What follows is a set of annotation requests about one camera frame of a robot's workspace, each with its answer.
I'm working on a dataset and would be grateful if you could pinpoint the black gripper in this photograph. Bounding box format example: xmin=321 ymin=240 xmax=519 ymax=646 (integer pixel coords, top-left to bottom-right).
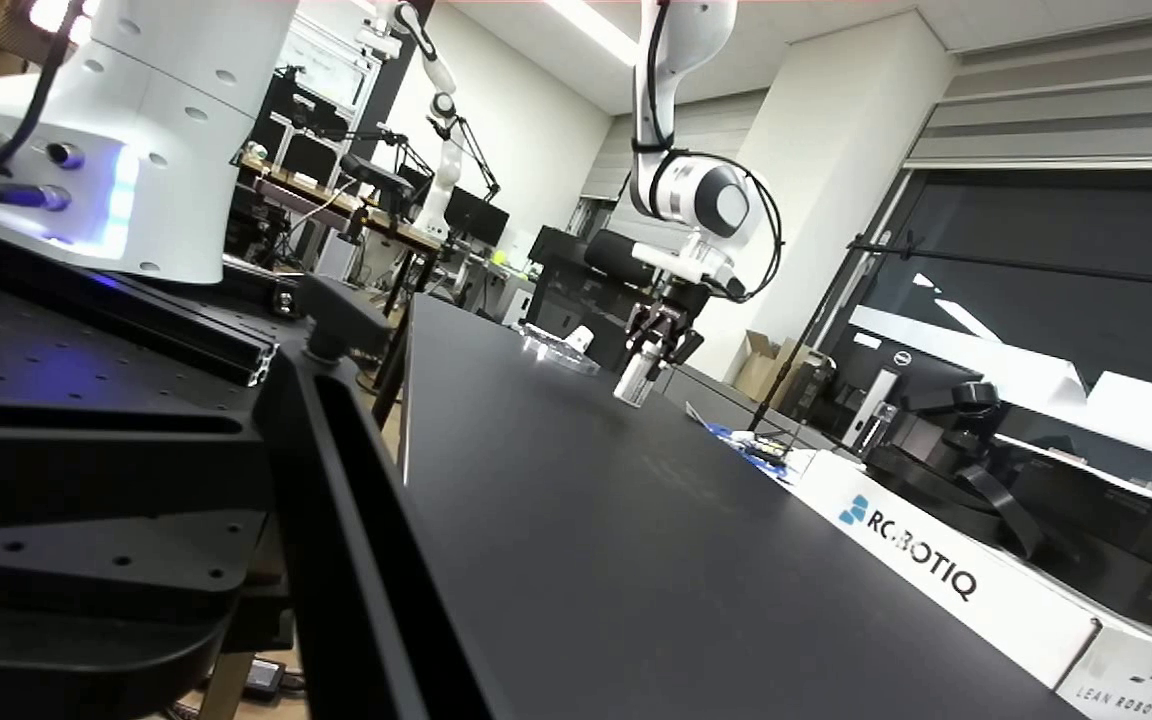
xmin=624 ymin=297 xmax=711 ymax=385

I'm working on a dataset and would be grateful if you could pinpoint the grey roller shutter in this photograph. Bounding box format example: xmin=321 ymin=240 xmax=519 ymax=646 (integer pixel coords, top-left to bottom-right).
xmin=900 ymin=6 xmax=1152 ymax=175

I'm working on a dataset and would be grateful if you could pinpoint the black computer monitor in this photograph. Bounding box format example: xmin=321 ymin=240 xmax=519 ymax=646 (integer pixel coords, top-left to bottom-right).
xmin=438 ymin=182 xmax=516 ymax=253

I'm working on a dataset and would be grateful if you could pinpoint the blue paper sheet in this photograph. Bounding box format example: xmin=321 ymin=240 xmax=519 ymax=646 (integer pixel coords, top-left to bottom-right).
xmin=682 ymin=399 xmax=797 ymax=473

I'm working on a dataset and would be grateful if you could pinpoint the aluminium mounting plate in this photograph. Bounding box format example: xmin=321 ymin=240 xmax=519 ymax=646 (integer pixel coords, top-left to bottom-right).
xmin=516 ymin=324 xmax=600 ymax=378

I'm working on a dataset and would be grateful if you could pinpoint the white Robotiq cardboard box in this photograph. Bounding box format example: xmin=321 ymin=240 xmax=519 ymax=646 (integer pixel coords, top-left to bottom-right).
xmin=782 ymin=447 xmax=1108 ymax=693

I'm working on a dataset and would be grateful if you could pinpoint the black office chair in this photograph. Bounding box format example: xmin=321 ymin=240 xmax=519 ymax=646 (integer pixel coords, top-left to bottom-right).
xmin=523 ymin=219 xmax=669 ymax=378

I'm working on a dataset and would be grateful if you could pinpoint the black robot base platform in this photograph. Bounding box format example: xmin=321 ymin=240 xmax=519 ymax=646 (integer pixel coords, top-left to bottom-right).
xmin=0 ymin=210 xmax=505 ymax=720

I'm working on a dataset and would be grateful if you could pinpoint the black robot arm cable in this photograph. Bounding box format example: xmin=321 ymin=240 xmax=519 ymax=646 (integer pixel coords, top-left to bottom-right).
xmin=626 ymin=0 xmax=792 ymax=303

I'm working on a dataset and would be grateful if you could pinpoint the ceiling light strip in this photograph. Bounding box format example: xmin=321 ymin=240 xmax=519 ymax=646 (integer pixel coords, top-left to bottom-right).
xmin=543 ymin=0 xmax=647 ymax=72

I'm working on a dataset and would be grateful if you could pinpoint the brown cardboard box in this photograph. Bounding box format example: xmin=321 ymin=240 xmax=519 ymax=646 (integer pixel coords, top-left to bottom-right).
xmin=729 ymin=328 xmax=797 ymax=408

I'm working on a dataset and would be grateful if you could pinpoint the white-capped pill bottle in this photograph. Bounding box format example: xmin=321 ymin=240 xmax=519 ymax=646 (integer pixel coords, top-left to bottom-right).
xmin=611 ymin=356 xmax=658 ymax=408

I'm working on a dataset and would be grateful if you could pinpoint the black device behind Robotiq box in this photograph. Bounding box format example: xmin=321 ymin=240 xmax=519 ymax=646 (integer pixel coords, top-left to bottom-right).
xmin=863 ymin=378 xmax=1152 ymax=630

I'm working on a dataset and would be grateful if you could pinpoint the wooden workbench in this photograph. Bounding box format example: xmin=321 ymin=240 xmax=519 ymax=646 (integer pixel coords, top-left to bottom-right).
xmin=233 ymin=148 xmax=447 ymax=258

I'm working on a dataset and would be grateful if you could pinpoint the white Lean Robotics box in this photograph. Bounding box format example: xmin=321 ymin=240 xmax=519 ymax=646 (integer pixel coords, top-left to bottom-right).
xmin=1050 ymin=614 xmax=1152 ymax=720

